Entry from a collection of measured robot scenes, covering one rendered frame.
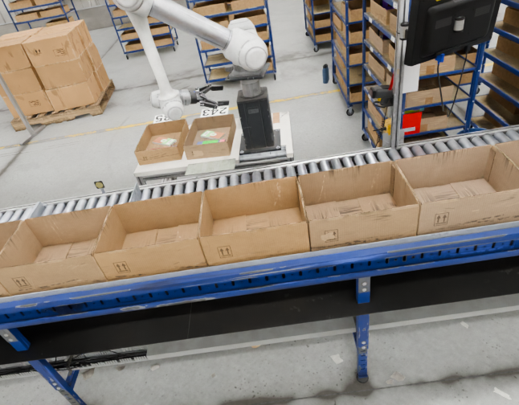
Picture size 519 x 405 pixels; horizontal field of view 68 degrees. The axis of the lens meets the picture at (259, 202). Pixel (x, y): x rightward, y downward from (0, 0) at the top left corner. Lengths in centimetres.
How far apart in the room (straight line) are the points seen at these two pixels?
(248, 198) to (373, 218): 53
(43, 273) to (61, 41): 434
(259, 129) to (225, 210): 81
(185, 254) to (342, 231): 58
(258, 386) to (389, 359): 69
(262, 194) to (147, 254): 53
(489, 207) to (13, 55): 554
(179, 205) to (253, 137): 87
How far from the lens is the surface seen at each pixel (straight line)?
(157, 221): 175
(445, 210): 151
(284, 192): 164
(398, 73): 214
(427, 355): 230
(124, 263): 154
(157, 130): 288
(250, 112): 231
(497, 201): 158
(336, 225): 140
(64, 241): 195
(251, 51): 196
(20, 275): 172
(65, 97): 597
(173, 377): 236
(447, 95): 287
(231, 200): 165
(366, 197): 172
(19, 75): 609
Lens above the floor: 195
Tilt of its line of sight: 37 degrees down
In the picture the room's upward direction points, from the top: 11 degrees counter-clockwise
